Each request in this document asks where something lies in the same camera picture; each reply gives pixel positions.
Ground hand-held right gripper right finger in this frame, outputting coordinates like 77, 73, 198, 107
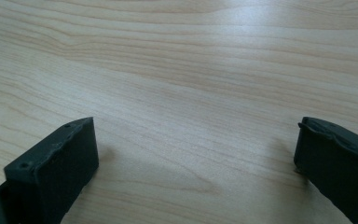
293, 116, 358, 224

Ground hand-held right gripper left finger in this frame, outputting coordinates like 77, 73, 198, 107
0, 117, 100, 224

